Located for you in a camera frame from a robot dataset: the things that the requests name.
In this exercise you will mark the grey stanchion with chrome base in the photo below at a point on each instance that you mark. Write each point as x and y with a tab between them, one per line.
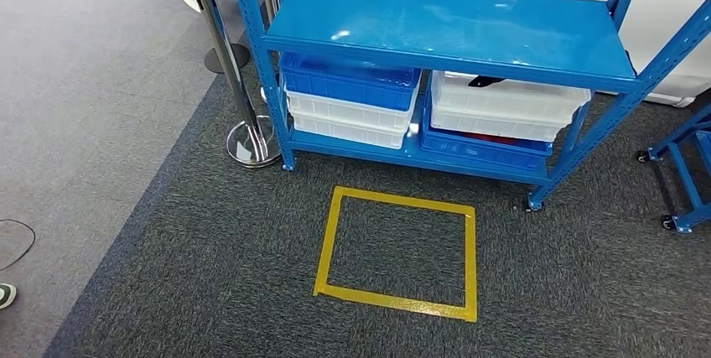
253	144

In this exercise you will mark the yellow floor tape square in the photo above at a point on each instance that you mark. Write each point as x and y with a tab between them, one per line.
400	198

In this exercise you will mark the red part in crate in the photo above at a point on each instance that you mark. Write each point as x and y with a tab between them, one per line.
483	138

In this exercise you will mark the blue metal shelf rack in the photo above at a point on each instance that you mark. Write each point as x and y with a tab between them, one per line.
444	22

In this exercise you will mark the small blue metal rack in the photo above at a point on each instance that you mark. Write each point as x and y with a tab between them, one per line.
682	177

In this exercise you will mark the black part in crate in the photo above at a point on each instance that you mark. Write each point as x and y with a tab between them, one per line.
486	81

